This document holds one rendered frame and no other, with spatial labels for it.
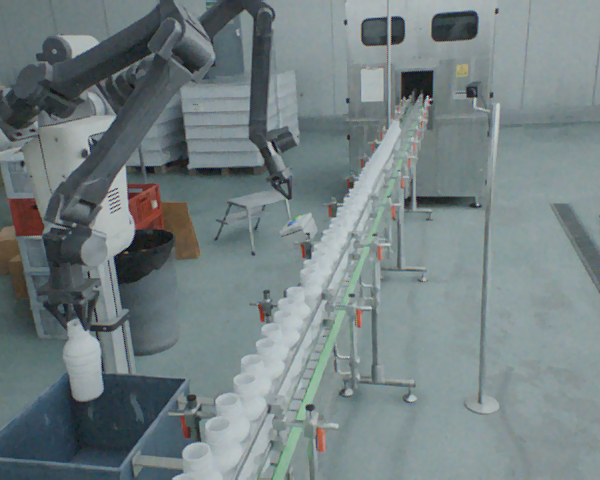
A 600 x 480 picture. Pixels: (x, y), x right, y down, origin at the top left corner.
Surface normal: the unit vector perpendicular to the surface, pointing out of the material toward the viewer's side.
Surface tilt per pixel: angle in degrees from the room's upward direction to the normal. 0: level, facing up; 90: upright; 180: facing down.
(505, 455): 0
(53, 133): 90
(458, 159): 90
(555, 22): 90
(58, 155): 90
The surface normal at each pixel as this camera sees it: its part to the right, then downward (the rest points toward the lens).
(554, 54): -0.22, 0.32
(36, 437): 0.97, 0.02
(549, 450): -0.05, -0.95
